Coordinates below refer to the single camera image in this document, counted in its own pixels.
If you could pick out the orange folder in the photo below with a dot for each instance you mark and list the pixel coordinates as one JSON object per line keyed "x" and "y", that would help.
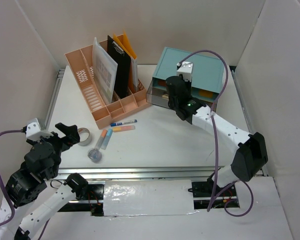
{"x": 124, "y": 43}

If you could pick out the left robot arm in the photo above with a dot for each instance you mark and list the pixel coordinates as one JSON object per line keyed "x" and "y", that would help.
{"x": 24, "y": 186}

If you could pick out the aluminium rail frame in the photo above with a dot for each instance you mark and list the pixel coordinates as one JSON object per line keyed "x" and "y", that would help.
{"x": 160, "y": 146}

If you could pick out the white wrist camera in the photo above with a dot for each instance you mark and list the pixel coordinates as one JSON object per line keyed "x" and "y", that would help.
{"x": 35, "y": 130}
{"x": 185, "y": 70}

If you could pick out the black clipboard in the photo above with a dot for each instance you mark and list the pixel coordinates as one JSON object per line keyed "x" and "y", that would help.
{"x": 123, "y": 60}

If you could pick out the grey tape roll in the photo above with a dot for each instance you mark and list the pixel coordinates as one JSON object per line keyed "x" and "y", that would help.
{"x": 85, "y": 136}

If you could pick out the blue white marker pen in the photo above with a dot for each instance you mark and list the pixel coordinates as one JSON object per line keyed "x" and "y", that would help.
{"x": 127, "y": 122}

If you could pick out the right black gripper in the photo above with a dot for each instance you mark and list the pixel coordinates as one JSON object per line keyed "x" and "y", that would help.
{"x": 189, "y": 84}

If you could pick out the orange blue glue stick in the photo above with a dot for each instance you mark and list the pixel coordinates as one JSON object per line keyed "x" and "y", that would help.
{"x": 101, "y": 139}

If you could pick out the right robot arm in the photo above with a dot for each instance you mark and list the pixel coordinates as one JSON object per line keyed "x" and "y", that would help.
{"x": 250, "y": 152}

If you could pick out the blue cap highlighter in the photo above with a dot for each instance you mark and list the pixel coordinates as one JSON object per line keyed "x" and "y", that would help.
{"x": 106, "y": 139}

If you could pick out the pink yellow highlighter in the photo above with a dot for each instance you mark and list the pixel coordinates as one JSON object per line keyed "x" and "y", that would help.
{"x": 123, "y": 128}

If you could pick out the teal drawer cabinet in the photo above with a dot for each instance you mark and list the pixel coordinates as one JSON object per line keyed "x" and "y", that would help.
{"x": 208, "y": 74}

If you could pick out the clear document pouch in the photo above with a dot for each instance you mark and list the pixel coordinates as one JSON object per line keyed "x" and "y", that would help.
{"x": 104, "y": 71}

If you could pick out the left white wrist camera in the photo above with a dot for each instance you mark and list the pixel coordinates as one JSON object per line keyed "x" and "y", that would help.
{"x": 35, "y": 130}

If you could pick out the white foil covered plate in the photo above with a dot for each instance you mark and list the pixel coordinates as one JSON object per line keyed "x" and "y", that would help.
{"x": 147, "y": 198}

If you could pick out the pink plastic file organizer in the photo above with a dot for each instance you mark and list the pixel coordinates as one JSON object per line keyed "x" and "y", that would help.
{"x": 81, "y": 64}

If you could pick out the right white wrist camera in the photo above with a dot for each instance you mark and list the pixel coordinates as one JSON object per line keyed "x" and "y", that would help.
{"x": 185, "y": 70}

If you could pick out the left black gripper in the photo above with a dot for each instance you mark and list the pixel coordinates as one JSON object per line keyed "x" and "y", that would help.
{"x": 72, "y": 137}

